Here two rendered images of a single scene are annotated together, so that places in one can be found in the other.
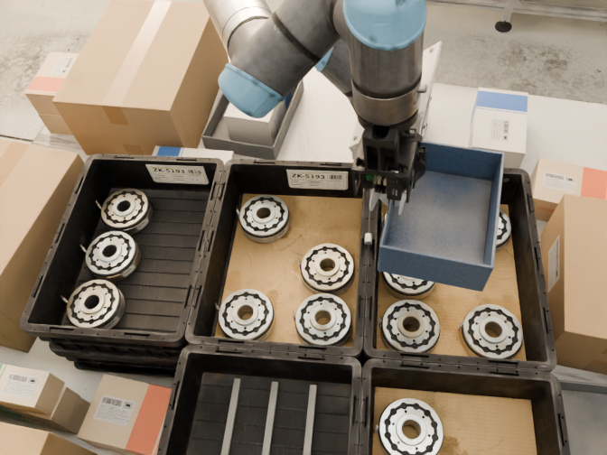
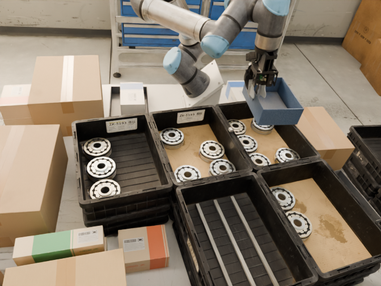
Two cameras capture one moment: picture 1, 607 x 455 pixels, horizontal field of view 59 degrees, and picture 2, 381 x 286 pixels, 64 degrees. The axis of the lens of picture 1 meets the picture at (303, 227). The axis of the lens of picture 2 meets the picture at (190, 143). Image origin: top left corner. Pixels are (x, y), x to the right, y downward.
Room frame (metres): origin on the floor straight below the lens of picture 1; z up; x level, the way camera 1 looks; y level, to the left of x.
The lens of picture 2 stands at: (-0.17, 0.58, 1.73)
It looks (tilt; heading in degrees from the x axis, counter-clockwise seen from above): 43 degrees down; 323
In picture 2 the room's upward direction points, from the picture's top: 8 degrees clockwise
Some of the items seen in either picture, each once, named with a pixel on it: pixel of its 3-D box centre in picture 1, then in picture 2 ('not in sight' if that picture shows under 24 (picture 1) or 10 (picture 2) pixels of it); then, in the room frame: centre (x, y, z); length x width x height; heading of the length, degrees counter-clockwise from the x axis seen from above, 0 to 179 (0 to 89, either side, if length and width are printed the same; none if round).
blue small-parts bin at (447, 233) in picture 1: (441, 210); (270, 100); (0.42, -0.20, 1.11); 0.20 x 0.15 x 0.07; 158
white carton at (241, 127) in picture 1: (260, 104); (132, 100); (1.07, 0.07, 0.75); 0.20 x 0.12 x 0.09; 159
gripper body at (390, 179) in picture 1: (387, 145); (263, 64); (0.43, -0.12, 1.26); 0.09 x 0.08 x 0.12; 157
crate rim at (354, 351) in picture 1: (285, 248); (197, 141); (0.51, 0.04, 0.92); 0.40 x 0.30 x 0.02; 167
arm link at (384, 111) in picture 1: (389, 91); (269, 40); (0.44, -0.12, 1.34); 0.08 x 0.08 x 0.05
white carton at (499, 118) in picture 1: (496, 131); (240, 96); (0.86, -0.51, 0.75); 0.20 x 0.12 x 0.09; 159
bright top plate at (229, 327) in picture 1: (246, 313); (187, 175); (0.42, 0.13, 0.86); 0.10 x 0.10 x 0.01
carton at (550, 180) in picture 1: (568, 195); not in sight; (0.65, -0.61, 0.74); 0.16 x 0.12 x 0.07; 64
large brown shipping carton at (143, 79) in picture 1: (150, 79); (70, 93); (1.17, 0.35, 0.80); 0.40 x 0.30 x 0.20; 163
